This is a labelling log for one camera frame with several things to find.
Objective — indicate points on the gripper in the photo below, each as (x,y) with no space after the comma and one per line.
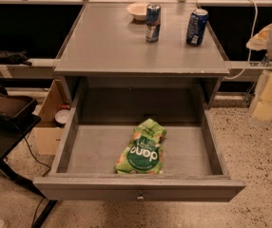
(260,40)

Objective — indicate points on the green rice chip bag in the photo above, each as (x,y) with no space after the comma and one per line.
(144,153)

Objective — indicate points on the white bowl on counter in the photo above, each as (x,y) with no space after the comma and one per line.
(137,10)

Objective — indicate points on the grey cabinet counter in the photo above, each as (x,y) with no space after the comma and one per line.
(106,42)

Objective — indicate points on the grey open top drawer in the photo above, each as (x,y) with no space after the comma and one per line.
(99,127)

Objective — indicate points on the silver drawer knob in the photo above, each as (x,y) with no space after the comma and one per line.
(140,196)

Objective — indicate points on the blue pepsi can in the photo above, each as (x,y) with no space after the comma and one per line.
(196,27)

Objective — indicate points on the red bull can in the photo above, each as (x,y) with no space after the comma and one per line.
(153,22)

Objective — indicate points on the small white bowl in box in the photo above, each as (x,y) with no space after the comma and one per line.
(61,116)

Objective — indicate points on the cardboard box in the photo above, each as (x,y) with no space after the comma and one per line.
(48,132)

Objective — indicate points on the black table with tray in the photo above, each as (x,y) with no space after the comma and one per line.
(16,122)

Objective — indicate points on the grey shelf rail right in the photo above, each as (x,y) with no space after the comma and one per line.
(241,71)

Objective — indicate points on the grey shelf rail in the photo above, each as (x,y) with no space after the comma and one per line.
(39,69)
(241,71)

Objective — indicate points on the grey shelf rail left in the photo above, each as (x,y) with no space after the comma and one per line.
(39,69)

